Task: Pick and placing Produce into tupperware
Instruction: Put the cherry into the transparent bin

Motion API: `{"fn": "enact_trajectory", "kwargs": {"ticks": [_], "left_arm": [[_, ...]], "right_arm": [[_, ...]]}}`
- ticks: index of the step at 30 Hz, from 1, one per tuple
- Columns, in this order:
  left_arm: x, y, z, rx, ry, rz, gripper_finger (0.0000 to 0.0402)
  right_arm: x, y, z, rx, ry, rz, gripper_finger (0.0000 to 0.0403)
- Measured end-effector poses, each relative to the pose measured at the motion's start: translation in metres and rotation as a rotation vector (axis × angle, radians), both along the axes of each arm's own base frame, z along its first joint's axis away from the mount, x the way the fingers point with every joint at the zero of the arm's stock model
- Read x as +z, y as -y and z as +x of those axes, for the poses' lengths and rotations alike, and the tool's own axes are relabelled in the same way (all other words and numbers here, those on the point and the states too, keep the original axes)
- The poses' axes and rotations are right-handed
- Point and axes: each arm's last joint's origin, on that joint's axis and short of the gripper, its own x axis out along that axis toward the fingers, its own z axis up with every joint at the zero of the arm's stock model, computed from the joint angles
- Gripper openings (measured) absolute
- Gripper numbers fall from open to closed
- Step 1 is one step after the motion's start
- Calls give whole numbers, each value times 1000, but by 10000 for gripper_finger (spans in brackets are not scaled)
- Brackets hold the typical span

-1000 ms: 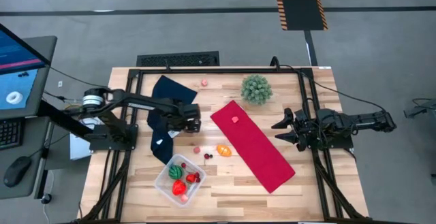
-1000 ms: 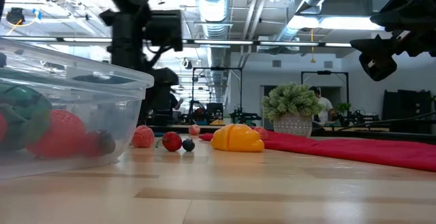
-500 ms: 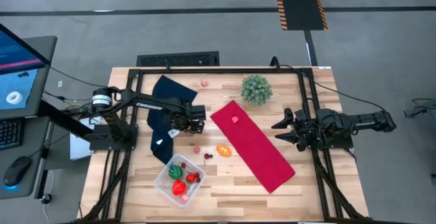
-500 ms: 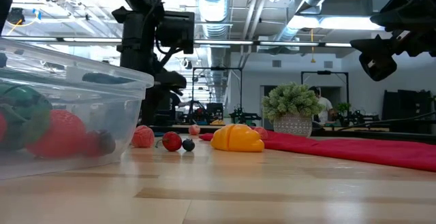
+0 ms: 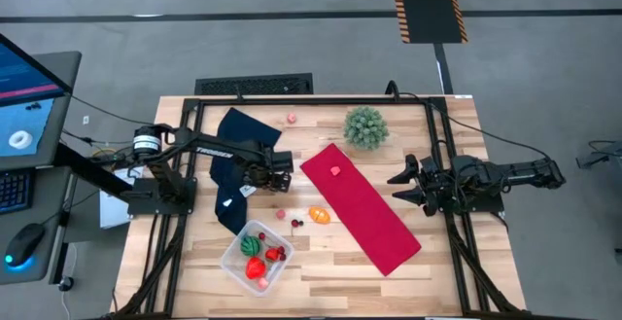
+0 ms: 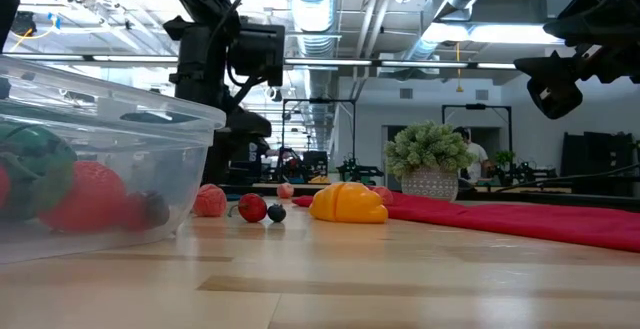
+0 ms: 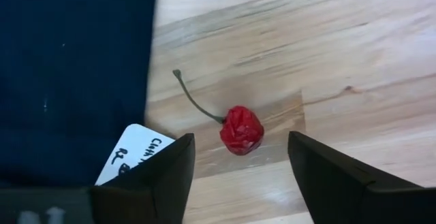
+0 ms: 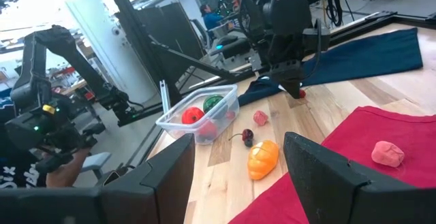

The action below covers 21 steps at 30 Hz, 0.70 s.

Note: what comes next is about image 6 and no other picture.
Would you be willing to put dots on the small green plant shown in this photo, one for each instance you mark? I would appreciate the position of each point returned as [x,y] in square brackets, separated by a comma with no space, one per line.
[505,158]

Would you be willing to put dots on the red cherry toy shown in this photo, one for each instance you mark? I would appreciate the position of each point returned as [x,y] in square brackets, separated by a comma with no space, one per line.
[150,210]

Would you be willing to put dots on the green watermelon toy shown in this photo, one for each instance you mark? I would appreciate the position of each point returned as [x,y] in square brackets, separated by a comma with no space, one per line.
[30,169]

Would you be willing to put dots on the green potted plant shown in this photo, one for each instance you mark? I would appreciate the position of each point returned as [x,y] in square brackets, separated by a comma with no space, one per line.
[430,159]

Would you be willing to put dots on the orange toy fruit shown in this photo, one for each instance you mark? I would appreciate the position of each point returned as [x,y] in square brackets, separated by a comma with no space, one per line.
[348,203]

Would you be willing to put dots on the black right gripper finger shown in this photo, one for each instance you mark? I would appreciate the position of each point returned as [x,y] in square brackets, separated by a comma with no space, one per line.
[552,86]
[600,21]

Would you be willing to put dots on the red cloth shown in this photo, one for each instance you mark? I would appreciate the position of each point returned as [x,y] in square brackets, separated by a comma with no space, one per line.
[500,219]

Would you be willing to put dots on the black cabinet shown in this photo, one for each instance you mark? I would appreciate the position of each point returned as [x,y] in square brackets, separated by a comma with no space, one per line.
[600,154]

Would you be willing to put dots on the pink crumpled toy fruit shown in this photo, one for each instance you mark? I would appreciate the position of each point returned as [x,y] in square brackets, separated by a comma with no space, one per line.
[383,194]

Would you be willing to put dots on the ceiling light strip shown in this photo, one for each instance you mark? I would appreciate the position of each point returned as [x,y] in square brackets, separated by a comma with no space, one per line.
[350,62]

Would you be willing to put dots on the red cherry with stem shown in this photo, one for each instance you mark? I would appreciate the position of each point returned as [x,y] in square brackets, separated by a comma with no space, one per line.
[252,207]

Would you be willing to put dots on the red strawberry toy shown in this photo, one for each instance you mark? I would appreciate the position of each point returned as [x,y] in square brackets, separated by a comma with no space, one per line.
[90,196]

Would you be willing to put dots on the background robot station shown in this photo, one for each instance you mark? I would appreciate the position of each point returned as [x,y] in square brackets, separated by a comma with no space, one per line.
[360,171]

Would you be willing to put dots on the black stand frame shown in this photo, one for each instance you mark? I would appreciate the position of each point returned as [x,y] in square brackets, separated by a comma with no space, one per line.
[320,100]
[475,106]

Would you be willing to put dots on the pink knitted ball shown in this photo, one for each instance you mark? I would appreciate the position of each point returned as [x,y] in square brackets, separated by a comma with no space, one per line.
[210,200]

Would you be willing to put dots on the clear plastic tupperware container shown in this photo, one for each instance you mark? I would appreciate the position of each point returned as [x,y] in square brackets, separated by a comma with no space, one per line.
[175,134]

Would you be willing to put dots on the small pink toy fruit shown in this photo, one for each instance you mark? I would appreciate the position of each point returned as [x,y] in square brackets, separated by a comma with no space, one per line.
[285,190]

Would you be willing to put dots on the dark blueberry toy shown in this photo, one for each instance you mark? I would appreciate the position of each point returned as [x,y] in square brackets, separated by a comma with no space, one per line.
[276,212]

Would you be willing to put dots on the person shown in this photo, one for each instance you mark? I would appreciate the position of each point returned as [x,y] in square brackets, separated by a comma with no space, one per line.
[257,154]
[477,156]

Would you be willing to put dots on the black ceiling camera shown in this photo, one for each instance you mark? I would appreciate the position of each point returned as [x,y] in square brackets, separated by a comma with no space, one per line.
[22,23]

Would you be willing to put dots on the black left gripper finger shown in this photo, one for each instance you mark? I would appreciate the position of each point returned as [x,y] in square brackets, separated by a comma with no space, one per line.
[220,161]

